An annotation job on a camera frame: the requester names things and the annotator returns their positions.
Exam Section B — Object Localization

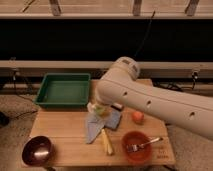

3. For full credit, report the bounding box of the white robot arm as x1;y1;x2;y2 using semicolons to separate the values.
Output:
94;57;213;140

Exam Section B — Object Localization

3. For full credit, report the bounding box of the wooden block brush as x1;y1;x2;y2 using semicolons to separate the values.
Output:
111;104;124;111

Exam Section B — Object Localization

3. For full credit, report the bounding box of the green plastic tray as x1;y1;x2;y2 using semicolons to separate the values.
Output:
35;73;91;108

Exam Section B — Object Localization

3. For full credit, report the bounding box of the small green cup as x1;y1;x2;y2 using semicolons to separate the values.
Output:
95;106;108;117

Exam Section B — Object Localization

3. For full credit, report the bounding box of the blue sponge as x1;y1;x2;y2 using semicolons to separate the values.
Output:
105;110;121;130

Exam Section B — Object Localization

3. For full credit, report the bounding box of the grey folded cloth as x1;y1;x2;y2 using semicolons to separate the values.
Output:
85;113;105;144

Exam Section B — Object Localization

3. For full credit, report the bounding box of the orange fruit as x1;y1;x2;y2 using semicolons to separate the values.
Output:
131;111;144;124

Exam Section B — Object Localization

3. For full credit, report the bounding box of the yellow corn cob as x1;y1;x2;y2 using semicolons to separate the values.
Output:
101;129;114;155

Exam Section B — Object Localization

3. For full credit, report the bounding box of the wooden table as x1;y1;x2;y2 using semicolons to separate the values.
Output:
20;78;177;168

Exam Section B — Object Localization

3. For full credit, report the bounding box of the silver fork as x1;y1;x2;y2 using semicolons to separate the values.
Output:
126;137;163;152

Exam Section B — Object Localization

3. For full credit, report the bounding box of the orange bowl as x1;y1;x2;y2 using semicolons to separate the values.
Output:
121;131;152;165

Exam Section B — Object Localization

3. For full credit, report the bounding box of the dark purple bowl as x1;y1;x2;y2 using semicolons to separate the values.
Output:
22;136;53;166

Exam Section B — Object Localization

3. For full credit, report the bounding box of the black hanging cable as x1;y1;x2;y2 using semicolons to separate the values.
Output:
133;10;157;59

